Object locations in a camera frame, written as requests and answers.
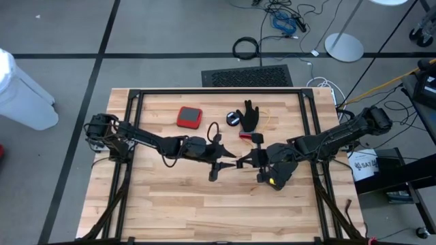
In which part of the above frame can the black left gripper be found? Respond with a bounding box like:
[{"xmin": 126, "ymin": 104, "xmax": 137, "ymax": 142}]
[{"xmin": 203, "ymin": 134, "xmax": 237, "ymax": 182}]

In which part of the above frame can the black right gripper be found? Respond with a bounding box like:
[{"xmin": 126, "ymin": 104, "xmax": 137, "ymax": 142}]
[{"xmin": 236, "ymin": 133, "xmax": 273, "ymax": 183}]

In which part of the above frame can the black soft pouch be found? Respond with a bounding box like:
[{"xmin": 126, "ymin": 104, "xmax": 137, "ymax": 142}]
[{"xmin": 266, "ymin": 160, "xmax": 300, "ymax": 191}]

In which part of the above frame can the black spool with white labels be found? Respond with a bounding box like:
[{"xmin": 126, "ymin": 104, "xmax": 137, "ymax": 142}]
[{"xmin": 225, "ymin": 110, "xmax": 242, "ymax": 127}]

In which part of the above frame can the grey and black work glove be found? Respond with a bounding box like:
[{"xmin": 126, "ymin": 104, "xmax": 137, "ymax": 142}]
[{"xmin": 236, "ymin": 99, "xmax": 260, "ymax": 139}]

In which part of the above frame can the red-rimmed grey square pad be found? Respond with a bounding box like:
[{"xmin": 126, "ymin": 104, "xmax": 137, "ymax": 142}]
[{"xmin": 176, "ymin": 105, "xmax": 204, "ymax": 130}]

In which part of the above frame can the black perforated floor grate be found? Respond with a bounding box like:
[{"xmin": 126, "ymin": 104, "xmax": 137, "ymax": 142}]
[{"xmin": 201, "ymin": 64, "xmax": 294, "ymax": 88}]

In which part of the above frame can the white printed box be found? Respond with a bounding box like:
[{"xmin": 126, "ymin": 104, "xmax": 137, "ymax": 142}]
[{"xmin": 347, "ymin": 148, "xmax": 379, "ymax": 182}]

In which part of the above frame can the black power strip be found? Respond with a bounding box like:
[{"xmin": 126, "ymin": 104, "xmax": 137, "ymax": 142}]
[{"xmin": 294, "ymin": 15, "xmax": 309, "ymax": 34}]

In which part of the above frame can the white round stand base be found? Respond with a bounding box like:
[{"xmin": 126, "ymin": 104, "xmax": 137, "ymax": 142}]
[{"xmin": 324, "ymin": 0, "xmax": 409, "ymax": 63}]

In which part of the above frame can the dark side table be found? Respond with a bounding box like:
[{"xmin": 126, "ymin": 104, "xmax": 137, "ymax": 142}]
[{"xmin": 354, "ymin": 73, "xmax": 436, "ymax": 235}]

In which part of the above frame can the black device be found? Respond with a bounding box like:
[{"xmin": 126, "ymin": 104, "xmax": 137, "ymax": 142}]
[{"xmin": 413, "ymin": 58, "xmax": 436, "ymax": 110}]

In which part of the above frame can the white bagged bin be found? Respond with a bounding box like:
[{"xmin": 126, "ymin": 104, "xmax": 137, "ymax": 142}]
[{"xmin": 0, "ymin": 48, "xmax": 60, "ymax": 131}]

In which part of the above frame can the black floor cable tangle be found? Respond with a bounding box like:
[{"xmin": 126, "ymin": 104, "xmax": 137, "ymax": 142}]
[
  {"xmin": 228, "ymin": 0, "xmax": 338, "ymax": 67},
  {"xmin": 337, "ymin": 84, "xmax": 423, "ymax": 161}
]

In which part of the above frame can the dark brown strap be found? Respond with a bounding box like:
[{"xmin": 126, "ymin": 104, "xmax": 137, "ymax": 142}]
[{"xmin": 344, "ymin": 199, "xmax": 354, "ymax": 223}]

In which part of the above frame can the white floor cable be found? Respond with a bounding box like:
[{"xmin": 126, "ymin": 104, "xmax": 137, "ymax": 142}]
[{"xmin": 305, "ymin": 77, "xmax": 347, "ymax": 113}]

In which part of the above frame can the coiled black floor cable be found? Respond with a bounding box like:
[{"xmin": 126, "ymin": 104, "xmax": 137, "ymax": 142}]
[{"xmin": 232, "ymin": 36, "xmax": 261, "ymax": 61}]

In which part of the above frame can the blue floor cable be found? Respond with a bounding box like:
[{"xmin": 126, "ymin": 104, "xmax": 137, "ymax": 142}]
[{"xmin": 271, "ymin": 10, "xmax": 298, "ymax": 35}]

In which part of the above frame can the yellow hanging extension cable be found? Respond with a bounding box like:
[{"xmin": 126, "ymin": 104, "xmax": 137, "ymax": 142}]
[{"xmin": 345, "ymin": 58, "xmax": 436, "ymax": 105}]

